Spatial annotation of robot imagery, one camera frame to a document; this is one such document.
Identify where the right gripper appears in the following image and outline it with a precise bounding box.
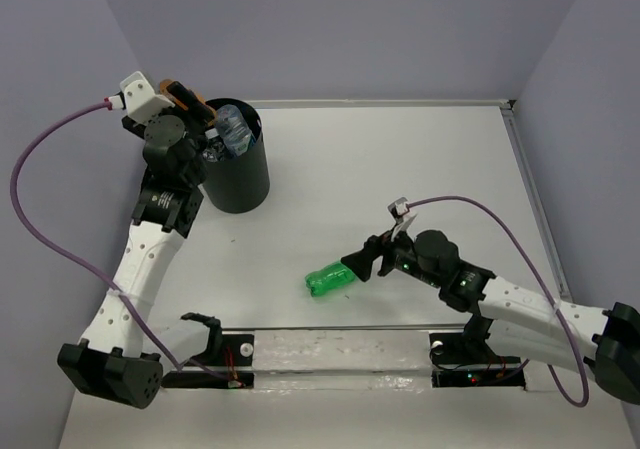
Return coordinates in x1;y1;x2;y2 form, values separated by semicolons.
339;221;442;289

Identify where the white foam strip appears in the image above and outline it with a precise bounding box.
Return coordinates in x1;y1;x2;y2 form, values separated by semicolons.
252;329;432;391

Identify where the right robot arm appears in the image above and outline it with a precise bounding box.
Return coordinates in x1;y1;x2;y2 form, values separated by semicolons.
341;230;639;404

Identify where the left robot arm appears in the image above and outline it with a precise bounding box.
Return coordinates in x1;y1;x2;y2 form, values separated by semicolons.
57;71;216;409

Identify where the clear bottle black label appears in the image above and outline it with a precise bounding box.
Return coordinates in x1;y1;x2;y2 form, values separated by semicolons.
203;139;228;163

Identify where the clear bottle white-green label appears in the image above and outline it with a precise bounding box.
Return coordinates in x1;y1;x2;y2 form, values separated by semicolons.
215;104;254;157

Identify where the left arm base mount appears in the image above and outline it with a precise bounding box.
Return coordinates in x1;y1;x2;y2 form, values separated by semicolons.
161;331;255;390

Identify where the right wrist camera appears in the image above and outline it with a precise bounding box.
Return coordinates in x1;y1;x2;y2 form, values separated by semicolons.
387;197;416;241

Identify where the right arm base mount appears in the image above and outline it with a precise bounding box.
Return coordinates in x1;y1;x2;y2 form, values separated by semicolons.
429;332;526;389

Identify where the green plastic bottle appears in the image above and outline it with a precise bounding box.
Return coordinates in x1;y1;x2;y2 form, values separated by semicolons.
304;261;357;297

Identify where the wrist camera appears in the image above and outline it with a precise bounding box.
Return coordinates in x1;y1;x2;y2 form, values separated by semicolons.
119;71;174;125
387;197;416;241

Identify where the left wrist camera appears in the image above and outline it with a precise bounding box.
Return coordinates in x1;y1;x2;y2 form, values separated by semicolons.
119;71;174;125

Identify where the black cylindrical bin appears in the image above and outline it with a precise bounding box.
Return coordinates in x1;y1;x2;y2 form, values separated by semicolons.
203;98;270;214

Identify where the orange juice bottle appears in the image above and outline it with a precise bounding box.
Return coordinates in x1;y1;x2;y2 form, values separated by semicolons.
159;79;205;110

